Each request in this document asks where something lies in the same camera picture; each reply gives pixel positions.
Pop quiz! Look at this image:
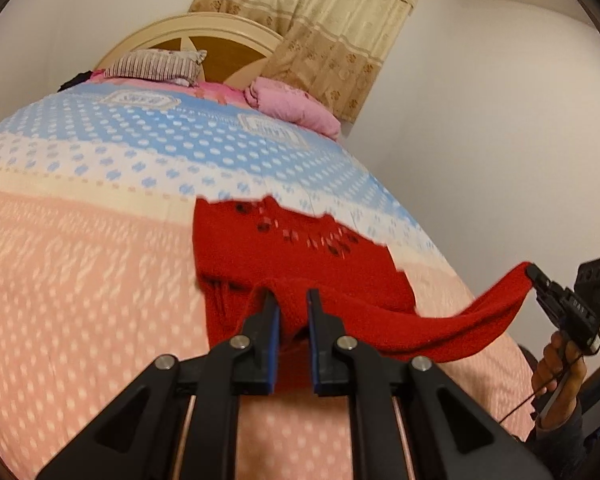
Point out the red knitted sweater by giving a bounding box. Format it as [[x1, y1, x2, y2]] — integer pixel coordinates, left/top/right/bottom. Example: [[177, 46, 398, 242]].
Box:
[[193, 196, 531, 391]]

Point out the dark jacket right forearm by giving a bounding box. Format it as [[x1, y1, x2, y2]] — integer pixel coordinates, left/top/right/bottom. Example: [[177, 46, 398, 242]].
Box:
[[524, 403, 588, 479]]

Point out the person's right hand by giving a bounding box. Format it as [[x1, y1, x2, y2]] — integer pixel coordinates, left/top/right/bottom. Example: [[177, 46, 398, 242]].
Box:
[[531, 332, 588, 431]]

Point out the blue pink dotted bedsheet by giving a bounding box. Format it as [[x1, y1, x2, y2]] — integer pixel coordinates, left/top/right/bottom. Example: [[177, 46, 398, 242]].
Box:
[[0, 81, 537, 480]]

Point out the pink folded blanket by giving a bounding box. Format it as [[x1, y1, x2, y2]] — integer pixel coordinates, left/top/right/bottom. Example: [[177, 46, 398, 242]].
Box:
[[244, 77, 341, 141]]

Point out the striped pillow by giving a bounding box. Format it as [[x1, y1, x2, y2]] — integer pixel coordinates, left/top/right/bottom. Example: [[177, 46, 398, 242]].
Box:
[[104, 49, 207, 87]]

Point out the beige patterned curtain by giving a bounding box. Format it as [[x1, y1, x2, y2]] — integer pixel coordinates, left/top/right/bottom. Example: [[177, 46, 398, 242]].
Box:
[[189, 0, 418, 122]]

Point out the cream wooden headboard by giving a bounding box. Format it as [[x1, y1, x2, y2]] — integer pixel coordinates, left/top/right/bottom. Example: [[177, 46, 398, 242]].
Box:
[[96, 12, 283, 90]]

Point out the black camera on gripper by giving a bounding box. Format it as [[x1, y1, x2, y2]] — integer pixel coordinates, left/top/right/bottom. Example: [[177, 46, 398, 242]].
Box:
[[573, 258, 600, 320]]

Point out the thin black cable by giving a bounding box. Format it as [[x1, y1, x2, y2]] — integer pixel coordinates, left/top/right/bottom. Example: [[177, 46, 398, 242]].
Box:
[[497, 349, 584, 426]]

